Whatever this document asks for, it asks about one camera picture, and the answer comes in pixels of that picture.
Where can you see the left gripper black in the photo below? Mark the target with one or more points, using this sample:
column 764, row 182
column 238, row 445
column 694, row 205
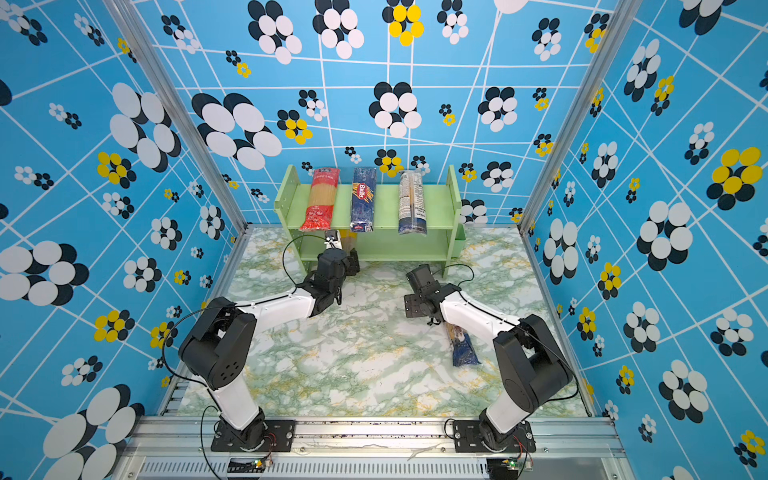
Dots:
column 351, row 264

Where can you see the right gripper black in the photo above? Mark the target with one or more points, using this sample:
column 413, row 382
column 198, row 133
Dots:
column 412, row 306

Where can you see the red spaghetti bag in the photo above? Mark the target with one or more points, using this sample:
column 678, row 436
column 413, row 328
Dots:
column 322, row 196

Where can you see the blue clear spaghetti bag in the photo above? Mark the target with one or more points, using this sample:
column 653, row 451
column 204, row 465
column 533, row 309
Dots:
column 463, row 352

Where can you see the clear white label spaghetti bag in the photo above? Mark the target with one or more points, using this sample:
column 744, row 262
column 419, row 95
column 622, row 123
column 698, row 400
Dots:
column 411, row 210

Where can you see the blue Barilla spaghetti box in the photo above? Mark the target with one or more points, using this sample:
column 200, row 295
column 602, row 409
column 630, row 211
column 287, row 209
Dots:
column 363, row 200

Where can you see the yellow spaghetti bag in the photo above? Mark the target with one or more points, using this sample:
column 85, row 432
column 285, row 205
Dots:
column 347, row 240

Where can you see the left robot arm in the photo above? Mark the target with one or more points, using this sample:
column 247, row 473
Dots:
column 217, row 347

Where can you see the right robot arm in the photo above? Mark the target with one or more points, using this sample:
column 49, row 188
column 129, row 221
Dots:
column 531, row 364

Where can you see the green cup on shelf side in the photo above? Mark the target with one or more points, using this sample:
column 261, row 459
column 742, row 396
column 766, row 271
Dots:
column 458, row 247

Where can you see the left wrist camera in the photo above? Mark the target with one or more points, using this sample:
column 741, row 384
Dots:
column 332, row 242

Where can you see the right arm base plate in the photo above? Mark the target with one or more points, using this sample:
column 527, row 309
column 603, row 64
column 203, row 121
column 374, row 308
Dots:
column 475, row 436

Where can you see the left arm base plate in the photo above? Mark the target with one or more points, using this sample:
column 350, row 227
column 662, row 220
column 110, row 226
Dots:
column 265, row 436

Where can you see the aluminium front rail frame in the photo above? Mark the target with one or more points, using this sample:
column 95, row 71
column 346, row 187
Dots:
column 377, row 448

